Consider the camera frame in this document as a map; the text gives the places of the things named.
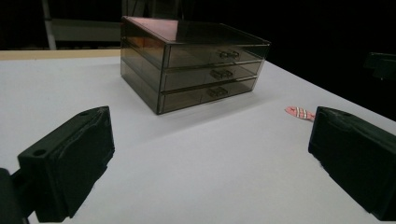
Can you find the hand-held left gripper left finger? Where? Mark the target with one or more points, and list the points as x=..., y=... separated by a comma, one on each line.
x=74, y=161

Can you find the dark device on stand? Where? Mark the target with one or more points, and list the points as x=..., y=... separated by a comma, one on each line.
x=381, y=63

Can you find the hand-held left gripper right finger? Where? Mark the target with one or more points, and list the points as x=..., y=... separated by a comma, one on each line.
x=358, y=161

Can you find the pink striped candy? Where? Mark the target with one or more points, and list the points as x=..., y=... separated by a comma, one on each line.
x=299, y=112

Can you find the smoky clear plastic drawer cabinet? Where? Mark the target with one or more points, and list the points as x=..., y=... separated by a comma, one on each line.
x=202, y=31

